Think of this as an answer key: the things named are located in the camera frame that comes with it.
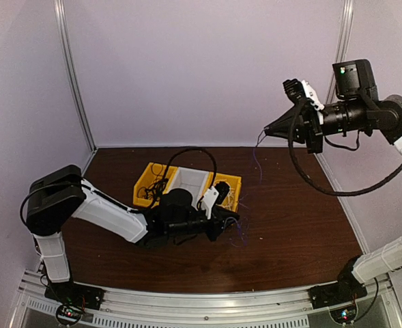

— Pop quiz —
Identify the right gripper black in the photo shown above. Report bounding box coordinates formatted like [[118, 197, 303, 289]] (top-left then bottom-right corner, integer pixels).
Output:
[[265, 96, 369, 153]]

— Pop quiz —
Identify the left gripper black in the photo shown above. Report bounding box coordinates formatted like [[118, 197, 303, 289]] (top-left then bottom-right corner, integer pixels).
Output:
[[167, 208, 240, 242]]

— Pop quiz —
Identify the white cable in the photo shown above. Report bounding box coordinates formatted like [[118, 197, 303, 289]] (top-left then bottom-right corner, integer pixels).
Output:
[[217, 177, 239, 211]]

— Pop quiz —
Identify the yellow bin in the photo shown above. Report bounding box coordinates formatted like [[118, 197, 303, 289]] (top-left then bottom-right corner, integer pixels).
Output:
[[132, 162, 167, 208], [214, 173, 242, 212]]

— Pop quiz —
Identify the purple cable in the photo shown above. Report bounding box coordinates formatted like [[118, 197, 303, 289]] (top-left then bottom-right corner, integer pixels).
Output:
[[229, 129, 270, 247]]

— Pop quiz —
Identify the white bin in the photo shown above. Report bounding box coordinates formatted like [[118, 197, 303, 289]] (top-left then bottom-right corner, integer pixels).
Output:
[[169, 167, 210, 207]]

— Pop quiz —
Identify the thick black cable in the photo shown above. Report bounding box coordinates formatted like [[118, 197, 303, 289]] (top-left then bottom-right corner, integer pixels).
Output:
[[137, 179, 169, 202]]

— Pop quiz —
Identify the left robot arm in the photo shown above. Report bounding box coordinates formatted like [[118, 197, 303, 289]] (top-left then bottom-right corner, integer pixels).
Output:
[[19, 165, 240, 303]]

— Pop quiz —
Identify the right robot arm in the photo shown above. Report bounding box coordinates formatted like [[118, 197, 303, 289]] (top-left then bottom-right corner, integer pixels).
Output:
[[263, 59, 402, 303]]

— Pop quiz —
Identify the right circuit board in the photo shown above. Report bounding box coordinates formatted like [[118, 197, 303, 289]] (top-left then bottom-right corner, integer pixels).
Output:
[[331, 307, 357, 325]]

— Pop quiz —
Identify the circuit board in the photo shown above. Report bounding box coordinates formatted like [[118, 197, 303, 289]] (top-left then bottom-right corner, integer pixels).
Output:
[[55, 305, 83, 325], [331, 307, 357, 325]]

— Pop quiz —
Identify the left circuit board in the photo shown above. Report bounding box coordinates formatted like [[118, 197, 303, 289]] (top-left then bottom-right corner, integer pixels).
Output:
[[55, 305, 83, 325]]

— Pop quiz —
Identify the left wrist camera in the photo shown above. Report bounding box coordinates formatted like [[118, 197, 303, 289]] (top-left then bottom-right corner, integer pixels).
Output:
[[197, 181, 231, 220]]

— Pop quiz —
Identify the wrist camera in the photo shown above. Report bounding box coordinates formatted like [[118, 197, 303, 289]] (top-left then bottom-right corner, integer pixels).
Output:
[[197, 181, 231, 220], [283, 79, 325, 124]]

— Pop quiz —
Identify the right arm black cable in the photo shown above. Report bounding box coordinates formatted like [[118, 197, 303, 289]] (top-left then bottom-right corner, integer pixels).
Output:
[[287, 98, 402, 197]]

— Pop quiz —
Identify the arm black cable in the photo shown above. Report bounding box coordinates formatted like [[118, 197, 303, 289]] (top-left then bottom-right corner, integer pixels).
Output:
[[128, 146, 218, 216], [287, 98, 402, 197]]

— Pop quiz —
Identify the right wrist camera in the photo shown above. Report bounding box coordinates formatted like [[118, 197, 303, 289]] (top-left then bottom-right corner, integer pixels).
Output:
[[283, 79, 325, 124]]

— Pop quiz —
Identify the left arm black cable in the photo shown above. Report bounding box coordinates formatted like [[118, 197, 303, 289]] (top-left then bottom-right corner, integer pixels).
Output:
[[128, 146, 218, 216]]

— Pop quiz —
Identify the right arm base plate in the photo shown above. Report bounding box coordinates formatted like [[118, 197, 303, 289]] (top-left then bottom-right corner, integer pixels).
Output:
[[308, 282, 367, 310]]

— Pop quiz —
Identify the right frame post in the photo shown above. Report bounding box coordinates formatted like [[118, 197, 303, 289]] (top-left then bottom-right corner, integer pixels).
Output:
[[326, 0, 354, 103]]

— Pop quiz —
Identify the frame post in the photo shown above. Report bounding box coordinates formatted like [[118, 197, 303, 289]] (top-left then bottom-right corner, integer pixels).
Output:
[[326, 0, 354, 103], [53, 0, 97, 153]]

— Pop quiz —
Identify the aluminium front rail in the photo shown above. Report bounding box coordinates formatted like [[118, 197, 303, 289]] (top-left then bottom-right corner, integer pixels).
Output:
[[12, 283, 402, 328]]

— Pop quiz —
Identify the left frame post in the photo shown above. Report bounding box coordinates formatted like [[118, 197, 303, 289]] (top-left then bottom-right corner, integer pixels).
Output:
[[53, 0, 97, 153]]

